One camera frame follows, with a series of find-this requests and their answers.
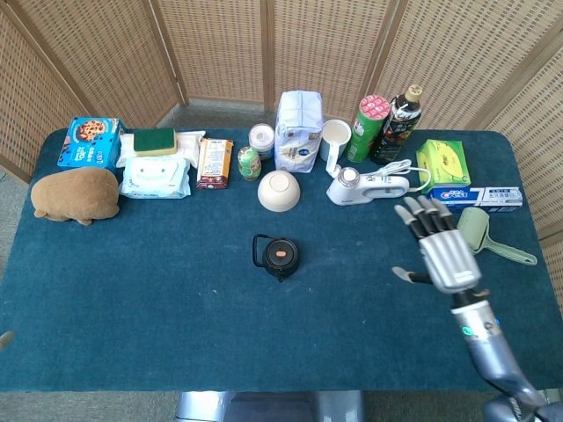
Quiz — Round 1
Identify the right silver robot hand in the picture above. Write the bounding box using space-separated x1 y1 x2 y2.
391 195 490 307

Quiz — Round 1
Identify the black round knob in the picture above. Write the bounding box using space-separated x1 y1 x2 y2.
263 242 296 266

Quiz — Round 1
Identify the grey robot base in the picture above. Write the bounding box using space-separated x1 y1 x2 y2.
174 389 366 422

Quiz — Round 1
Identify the black teapot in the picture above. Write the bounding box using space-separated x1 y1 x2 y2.
252 233 303 283

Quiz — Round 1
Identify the green lint roller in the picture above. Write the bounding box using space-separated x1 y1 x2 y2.
456 207 538 266

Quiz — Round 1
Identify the blue white toothpaste box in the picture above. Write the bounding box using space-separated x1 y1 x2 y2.
428 185 524 215

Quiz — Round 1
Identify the yellow green tissue box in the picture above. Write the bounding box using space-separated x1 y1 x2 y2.
415 139 472 189

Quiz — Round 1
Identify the white handheld appliance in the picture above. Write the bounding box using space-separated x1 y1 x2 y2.
325 165 411 207

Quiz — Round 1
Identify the dark tea bottle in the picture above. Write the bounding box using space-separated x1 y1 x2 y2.
369 84 423 166

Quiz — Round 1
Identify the green chips can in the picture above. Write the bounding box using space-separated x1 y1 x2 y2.
345 93 391 164

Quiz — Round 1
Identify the brown plush toy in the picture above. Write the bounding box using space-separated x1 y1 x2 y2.
30 166 121 227

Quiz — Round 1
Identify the teal felt table cloth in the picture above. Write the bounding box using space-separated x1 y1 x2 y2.
0 127 563 393

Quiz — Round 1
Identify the beige upturned bowl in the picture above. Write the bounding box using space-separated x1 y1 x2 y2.
257 170 302 214

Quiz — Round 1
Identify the white flour bag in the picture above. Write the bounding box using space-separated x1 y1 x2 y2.
274 90 325 174

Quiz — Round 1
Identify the blue cookie box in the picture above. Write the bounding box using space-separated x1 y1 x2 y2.
56 116 127 171

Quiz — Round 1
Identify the white wet wipes pack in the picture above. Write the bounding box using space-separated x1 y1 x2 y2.
118 156 193 200

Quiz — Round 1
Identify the small green bottle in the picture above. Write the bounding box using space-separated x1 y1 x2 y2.
238 146 262 182

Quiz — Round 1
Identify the white lidded jar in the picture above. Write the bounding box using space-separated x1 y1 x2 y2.
248 123 276 162

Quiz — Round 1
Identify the green yellow sponge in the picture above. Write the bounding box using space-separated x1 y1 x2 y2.
132 127 179 157

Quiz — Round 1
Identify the brown white snack box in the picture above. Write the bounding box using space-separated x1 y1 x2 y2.
195 137 235 191

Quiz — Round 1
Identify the wicker folding screen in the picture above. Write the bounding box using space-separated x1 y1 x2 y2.
0 0 563 317

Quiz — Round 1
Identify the white power cable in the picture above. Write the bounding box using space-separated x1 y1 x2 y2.
371 158 433 193

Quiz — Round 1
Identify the white handled cup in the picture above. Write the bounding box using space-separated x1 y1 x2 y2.
319 119 353 178

